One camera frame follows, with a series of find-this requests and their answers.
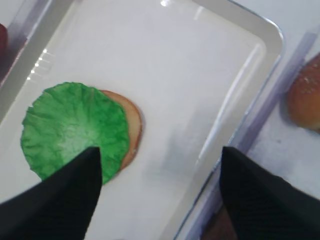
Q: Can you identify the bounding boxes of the round bottom bread slice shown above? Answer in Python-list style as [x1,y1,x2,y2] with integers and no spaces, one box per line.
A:
[101,90,143,171]

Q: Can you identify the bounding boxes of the green lettuce leaf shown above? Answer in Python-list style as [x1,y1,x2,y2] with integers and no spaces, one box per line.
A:
[20,82,130,184]

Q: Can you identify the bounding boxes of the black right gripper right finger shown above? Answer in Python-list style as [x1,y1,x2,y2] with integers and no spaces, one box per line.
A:
[219,147,320,240]

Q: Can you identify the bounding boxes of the red tomato slice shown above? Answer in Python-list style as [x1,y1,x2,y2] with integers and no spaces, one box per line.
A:
[0,24,8,58]

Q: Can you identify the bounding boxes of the white rectangular tray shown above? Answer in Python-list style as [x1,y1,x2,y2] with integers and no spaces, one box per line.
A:
[0,0,283,240]

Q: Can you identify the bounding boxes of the sesame top bun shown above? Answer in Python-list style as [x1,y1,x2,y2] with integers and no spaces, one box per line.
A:
[286,54,320,133]

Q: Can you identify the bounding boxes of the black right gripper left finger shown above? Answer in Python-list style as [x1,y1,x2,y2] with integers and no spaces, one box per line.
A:
[0,147,102,240]

